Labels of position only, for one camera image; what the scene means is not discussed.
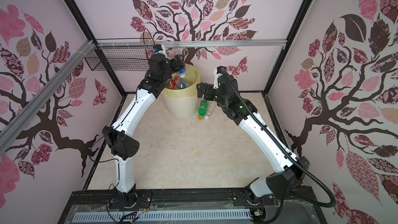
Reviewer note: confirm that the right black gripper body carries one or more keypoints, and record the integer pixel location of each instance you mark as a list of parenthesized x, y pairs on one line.
[(219, 100)]

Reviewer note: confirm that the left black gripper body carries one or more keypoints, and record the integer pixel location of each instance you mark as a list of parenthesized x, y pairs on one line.
[(169, 69)]

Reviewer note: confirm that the clear unlabelled bottle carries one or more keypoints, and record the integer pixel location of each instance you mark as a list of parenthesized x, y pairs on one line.
[(210, 110)]

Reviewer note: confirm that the green bottle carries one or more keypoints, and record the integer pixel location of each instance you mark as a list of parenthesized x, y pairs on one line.
[(202, 111)]

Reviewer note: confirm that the red yellow label bottle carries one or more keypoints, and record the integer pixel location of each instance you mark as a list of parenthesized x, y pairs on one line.
[(173, 84)]

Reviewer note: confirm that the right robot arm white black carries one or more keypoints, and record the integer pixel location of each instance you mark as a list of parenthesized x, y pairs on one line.
[(287, 175)]

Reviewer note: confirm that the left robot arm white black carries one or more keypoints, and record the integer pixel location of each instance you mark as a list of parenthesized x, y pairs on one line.
[(119, 136)]

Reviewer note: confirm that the yellow plastic bin liner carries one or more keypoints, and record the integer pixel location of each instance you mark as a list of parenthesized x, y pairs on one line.
[(192, 77)]

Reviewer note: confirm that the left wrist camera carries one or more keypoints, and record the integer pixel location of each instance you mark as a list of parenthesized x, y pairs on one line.
[(160, 49)]

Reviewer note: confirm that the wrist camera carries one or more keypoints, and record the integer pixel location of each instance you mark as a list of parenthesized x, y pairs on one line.
[(160, 49), (218, 72)]

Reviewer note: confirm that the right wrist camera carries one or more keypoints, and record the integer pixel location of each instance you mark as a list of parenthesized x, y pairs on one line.
[(218, 72)]

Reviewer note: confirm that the black wire mesh basket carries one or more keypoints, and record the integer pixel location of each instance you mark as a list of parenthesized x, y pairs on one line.
[(121, 57)]

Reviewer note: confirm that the aluminium rail back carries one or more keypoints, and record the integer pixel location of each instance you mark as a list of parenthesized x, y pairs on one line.
[(193, 44)]

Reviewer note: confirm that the aluminium rail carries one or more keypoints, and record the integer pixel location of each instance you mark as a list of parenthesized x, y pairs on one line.
[(17, 125), (193, 44)]

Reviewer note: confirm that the white slotted cable duct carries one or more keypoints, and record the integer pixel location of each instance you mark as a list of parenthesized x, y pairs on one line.
[(160, 216)]

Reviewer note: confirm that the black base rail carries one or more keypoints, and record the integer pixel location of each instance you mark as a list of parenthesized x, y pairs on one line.
[(265, 210)]

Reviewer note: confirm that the aluminium rail left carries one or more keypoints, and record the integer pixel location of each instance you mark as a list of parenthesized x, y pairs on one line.
[(17, 125)]

